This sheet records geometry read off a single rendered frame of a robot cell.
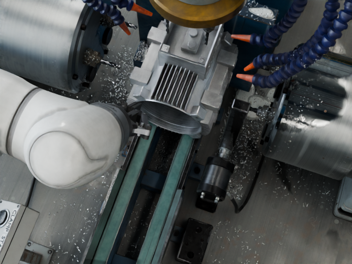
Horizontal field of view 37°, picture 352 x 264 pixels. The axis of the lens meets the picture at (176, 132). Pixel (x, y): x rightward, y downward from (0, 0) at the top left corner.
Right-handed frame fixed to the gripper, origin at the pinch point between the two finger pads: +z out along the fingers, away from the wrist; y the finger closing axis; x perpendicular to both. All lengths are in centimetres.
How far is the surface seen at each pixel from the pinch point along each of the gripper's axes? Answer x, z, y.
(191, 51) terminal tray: -14.3, 5.8, -7.0
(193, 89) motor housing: -7.2, 4.5, -9.7
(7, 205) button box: 23.4, -8.6, 17.0
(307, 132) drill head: -6.4, 1.0, -33.3
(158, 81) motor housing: -6.6, 4.8, -2.5
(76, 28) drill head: -12.1, 0.9, 15.5
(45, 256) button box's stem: 41.6, 10.5, 12.5
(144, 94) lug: -3.4, 4.1, -0.6
